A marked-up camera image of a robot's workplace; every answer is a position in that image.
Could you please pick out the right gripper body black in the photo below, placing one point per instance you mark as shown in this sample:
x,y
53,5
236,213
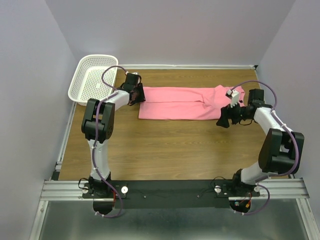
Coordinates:
x,y
237,113

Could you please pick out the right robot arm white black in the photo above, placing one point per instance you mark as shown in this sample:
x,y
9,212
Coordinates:
x,y
280,154

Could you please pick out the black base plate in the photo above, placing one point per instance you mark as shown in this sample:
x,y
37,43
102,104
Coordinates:
x,y
168,194

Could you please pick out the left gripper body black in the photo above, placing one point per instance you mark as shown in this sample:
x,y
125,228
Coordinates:
x,y
140,96

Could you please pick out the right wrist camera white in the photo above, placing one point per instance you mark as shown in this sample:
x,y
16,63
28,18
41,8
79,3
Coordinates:
x,y
234,97

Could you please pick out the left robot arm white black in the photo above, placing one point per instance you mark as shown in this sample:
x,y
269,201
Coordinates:
x,y
98,125

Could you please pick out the pink t shirt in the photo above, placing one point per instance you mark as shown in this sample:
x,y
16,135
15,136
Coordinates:
x,y
183,103

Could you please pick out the white plastic laundry basket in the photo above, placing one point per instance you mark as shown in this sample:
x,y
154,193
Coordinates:
x,y
88,79

